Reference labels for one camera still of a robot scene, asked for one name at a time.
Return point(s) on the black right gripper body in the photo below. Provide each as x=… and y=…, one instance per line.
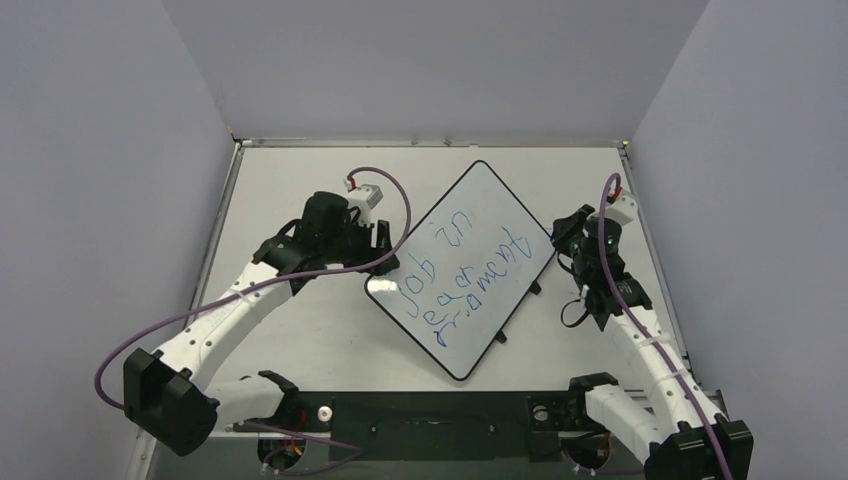
x=569, y=232

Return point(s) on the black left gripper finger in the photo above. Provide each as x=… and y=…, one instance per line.
x=382, y=243
x=377, y=263

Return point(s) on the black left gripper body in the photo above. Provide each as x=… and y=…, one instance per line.
x=352, y=247

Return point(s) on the black framed whiteboard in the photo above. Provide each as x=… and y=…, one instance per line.
x=464, y=269

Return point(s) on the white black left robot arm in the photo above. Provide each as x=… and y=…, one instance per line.
x=169, y=393

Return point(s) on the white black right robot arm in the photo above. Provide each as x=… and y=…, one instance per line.
x=682, y=433

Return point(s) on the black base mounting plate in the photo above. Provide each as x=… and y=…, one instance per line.
x=439, y=426

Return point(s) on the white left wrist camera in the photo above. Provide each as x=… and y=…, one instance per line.
x=362, y=197

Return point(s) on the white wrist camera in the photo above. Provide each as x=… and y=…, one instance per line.
x=621, y=207
x=362, y=197

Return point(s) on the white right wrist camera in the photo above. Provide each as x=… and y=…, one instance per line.
x=621, y=207

